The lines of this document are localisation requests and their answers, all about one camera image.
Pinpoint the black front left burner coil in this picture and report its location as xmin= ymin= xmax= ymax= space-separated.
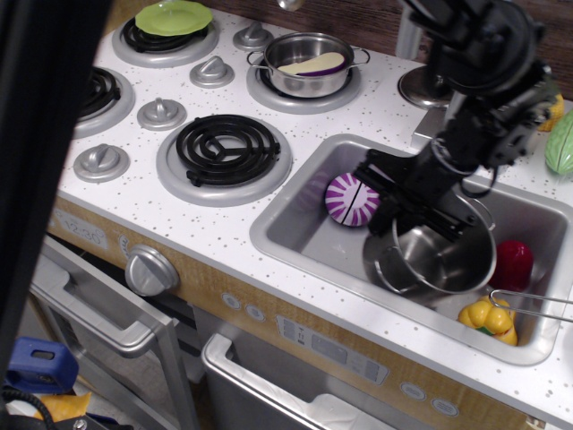
xmin=80 ymin=67 xmax=121 ymax=119

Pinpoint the purple eggplant slice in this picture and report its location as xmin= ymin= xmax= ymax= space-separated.
xmin=278 ymin=52 xmax=346 ymax=76

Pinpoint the large silver oven dial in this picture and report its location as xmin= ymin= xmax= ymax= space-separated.
xmin=124 ymin=244 xmax=180 ymax=297

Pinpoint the steel pot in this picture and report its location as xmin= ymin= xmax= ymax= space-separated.
xmin=247 ymin=32 xmax=371 ymax=99
xmin=363 ymin=196 xmax=497 ymax=297

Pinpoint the silver dishwasher door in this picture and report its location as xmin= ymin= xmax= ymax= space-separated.
xmin=201 ymin=333 xmax=391 ymax=429

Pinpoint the purple white striped ball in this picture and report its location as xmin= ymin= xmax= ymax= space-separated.
xmin=324 ymin=173 xmax=380 ymax=228

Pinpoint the yellow toy corn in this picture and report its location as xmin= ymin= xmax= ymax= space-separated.
xmin=537 ymin=93 xmax=565 ymax=133

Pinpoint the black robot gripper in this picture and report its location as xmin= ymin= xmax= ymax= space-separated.
xmin=355 ymin=142 xmax=478 ymax=241

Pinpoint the silver stove knob middle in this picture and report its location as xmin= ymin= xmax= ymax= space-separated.
xmin=189 ymin=56 xmax=235 ymax=89

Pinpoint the silver stove knob rear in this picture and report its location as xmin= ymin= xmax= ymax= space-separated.
xmin=233 ymin=21 xmax=274 ymax=52

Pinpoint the black burner coil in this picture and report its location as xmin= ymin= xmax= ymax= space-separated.
xmin=175 ymin=115 xmax=281 ymax=187
xmin=80 ymin=67 xmax=121 ymax=119
xmin=121 ymin=19 xmax=209 ymax=53

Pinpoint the blue tool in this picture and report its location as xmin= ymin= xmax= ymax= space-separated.
xmin=4 ymin=337 xmax=79 ymax=394

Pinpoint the green toy vegetable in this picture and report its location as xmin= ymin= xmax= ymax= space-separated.
xmin=544 ymin=111 xmax=573 ymax=175

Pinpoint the silver oven door handle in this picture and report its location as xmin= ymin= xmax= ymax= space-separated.
xmin=30 ymin=246 xmax=175 ymax=359

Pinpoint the black rear left burner coil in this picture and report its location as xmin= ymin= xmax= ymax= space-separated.
xmin=121 ymin=19 xmax=209 ymax=53

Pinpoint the silver stove knob front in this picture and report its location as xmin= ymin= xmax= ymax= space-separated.
xmin=73 ymin=143 xmax=130 ymax=183

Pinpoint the grey toy sink basin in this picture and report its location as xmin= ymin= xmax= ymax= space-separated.
xmin=250 ymin=134 xmax=572 ymax=366

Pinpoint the metal wire handle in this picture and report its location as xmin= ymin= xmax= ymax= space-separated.
xmin=487 ymin=289 xmax=572 ymax=323

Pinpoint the yellow toy pepper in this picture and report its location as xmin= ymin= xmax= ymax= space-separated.
xmin=458 ymin=296 xmax=518 ymax=346

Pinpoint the green plastic plate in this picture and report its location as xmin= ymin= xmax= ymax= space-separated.
xmin=135 ymin=1 xmax=213 ymax=37

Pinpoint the steel pot lid by faucet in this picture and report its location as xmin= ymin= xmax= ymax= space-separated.
xmin=398 ymin=65 xmax=453 ymax=109

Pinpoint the red toy pepper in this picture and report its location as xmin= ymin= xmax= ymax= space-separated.
xmin=489 ymin=240 xmax=534 ymax=292

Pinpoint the steel pot on stove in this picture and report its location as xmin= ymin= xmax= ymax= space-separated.
xmin=247 ymin=32 xmax=371 ymax=99

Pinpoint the black foreground frame bar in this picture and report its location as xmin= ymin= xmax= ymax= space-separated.
xmin=0 ymin=0 xmax=113 ymax=404

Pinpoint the silver toy faucet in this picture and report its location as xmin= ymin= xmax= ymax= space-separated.
xmin=395 ymin=5 xmax=449 ymax=150

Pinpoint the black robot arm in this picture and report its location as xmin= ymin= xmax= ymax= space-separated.
xmin=355 ymin=1 xmax=559 ymax=240

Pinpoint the black front right burner coil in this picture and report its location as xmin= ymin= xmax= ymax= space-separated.
xmin=175 ymin=115 xmax=281 ymax=187

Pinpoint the silver stove knob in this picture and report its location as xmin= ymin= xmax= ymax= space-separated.
xmin=233 ymin=21 xmax=274 ymax=52
xmin=73 ymin=143 xmax=130 ymax=183
xmin=137 ymin=98 xmax=187 ymax=131
xmin=189 ymin=56 xmax=235 ymax=89

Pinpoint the silver stove knob centre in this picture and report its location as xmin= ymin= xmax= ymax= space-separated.
xmin=137 ymin=98 xmax=187 ymax=131

